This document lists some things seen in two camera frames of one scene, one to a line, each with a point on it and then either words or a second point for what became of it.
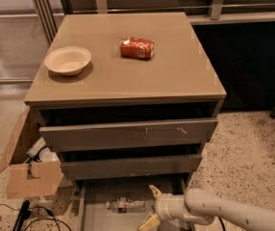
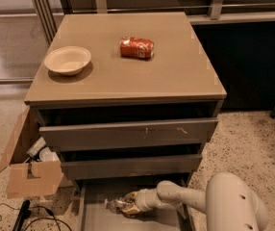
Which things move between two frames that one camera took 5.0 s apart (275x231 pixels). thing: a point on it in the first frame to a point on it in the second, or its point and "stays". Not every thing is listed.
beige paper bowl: x=68 y=61 stays
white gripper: x=162 y=205 to x=142 y=200
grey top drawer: x=130 y=134 stays
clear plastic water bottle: x=123 y=205 stays
